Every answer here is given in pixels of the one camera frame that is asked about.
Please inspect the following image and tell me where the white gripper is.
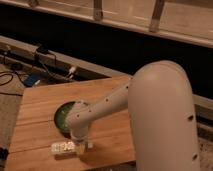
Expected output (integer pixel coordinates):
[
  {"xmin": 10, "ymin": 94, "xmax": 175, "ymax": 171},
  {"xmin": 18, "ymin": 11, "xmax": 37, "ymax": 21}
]
[{"xmin": 70, "ymin": 127, "xmax": 88, "ymax": 155}]

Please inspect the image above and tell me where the white labelled plastic bottle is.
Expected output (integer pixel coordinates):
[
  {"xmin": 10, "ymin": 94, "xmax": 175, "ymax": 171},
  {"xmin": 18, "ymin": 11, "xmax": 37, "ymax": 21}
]
[{"xmin": 51, "ymin": 141, "xmax": 93, "ymax": 155}]

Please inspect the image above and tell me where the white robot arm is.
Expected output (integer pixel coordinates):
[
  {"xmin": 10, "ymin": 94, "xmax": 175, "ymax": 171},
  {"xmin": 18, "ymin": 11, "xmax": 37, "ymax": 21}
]
[{"xmin": 66, "ymin": 60, "xmax": 200, "ymax": 171}]

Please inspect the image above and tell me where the green ceramic bowl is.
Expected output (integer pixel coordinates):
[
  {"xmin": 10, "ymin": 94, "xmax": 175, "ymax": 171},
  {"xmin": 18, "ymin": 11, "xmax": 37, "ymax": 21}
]
[{"xmin": 54, "ymin": 101, "xmax": 75, "ymax": 134}]

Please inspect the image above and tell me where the wooden table board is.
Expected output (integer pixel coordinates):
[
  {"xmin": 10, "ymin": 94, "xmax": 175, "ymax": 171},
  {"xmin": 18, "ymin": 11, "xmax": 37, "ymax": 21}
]
[{"xmin": 5, "ymin": 76, "xmax": 135, "ymax": 171}]

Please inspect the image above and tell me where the white plug connector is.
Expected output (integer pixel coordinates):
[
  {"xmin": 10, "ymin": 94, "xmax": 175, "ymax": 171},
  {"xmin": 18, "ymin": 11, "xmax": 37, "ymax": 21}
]
[{"xmin": 67, "ymin": 66, "xmax": 77, "ymax": 79}]

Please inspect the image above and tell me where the blue device on floor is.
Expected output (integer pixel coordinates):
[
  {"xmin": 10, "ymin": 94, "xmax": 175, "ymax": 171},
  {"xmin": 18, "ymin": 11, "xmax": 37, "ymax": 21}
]
[{"xmin": 23, "ymin": 74, "xmax": 40, "ymax": 87}]

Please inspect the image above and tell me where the black power adapter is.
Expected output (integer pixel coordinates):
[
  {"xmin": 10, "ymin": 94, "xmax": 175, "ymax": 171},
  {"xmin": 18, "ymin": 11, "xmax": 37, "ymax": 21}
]
[{"xmin": 35, "ymin": 46, "xmax": 49, "ymax": 55}]

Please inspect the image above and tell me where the black cable on floor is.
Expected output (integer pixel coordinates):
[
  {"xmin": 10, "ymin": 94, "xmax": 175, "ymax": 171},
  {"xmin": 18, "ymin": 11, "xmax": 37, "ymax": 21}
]
[{"xmin": 0, "ymin": 49, "xmax": 28, "ymax": 98}]

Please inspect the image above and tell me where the metal window frame rail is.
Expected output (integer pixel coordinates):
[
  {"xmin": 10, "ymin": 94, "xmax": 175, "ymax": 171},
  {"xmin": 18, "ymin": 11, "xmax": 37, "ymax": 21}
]
[{"xmin": 0, "ymin": 0, "xmax": 213, "ymax": 48}]

